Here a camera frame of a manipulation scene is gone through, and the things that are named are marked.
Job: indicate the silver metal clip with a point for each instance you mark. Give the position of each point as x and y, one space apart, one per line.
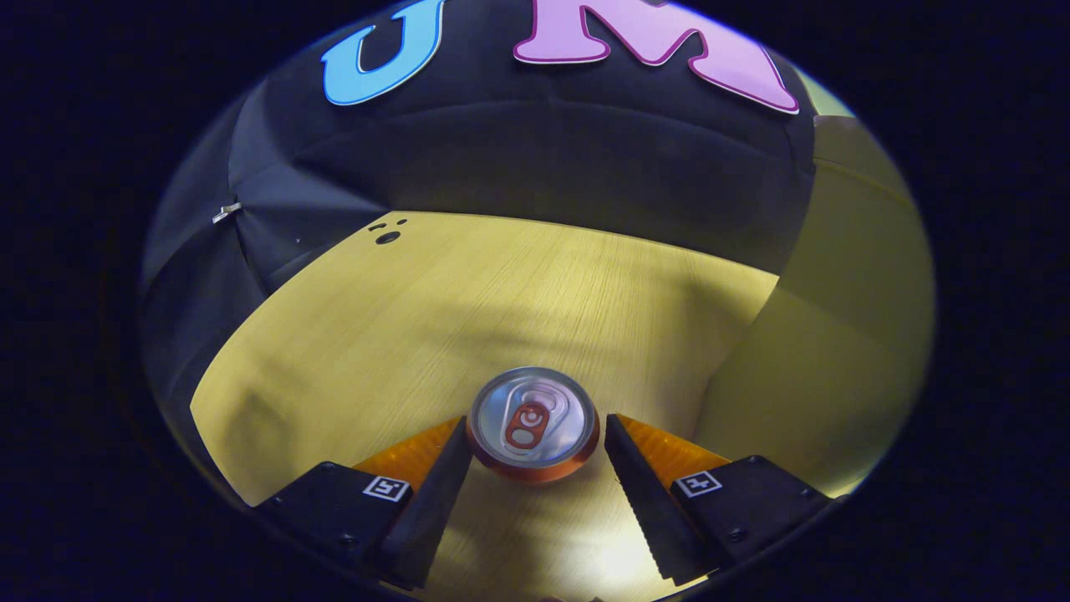
226 212

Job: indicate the black backdrop cloth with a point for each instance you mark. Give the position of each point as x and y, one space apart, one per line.
518 142

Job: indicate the pale green desktop garbage bin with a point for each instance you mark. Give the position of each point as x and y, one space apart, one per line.
836 334

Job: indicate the orange pop can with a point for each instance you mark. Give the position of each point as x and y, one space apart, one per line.
532 426

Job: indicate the wooden desktop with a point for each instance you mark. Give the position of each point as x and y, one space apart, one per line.
468 309

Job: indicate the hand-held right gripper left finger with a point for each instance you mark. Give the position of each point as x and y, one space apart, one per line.
443 485

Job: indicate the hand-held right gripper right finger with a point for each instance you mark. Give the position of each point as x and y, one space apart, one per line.
635 485

